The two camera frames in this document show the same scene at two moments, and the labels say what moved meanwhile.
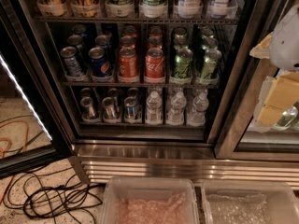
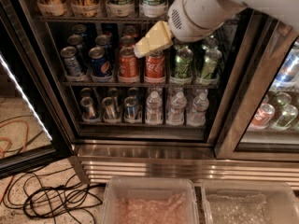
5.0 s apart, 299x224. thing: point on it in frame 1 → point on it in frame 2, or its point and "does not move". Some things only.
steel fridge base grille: (197, 161) does not move
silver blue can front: (73, 67) does not move
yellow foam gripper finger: (262, 50) → (160, 36)
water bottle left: (153, 109) does not move
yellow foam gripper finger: (281, 95) → (141, 49)
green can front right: (209, 69) does not move
